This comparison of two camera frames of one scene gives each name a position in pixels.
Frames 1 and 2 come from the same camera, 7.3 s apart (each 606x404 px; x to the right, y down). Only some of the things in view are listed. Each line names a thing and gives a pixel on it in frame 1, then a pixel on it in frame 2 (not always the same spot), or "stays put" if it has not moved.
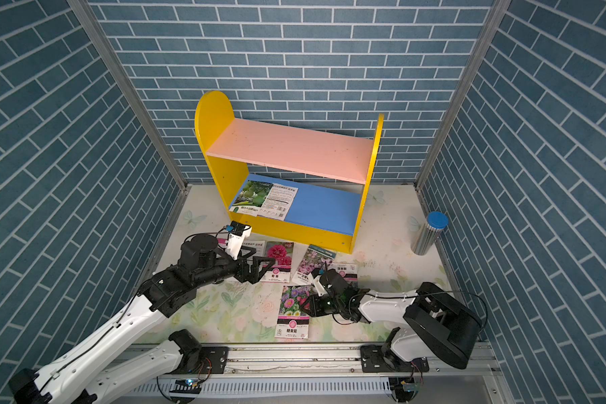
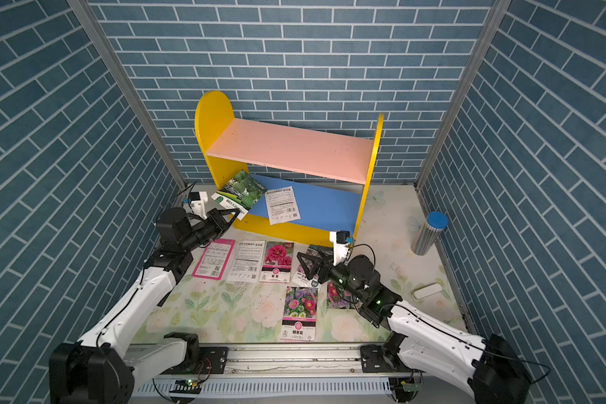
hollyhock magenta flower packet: [281, 270] stays put
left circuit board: [186, 385] stays put
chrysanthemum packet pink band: [293, 321] stays put
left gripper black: [244, 275] to [217, 221]
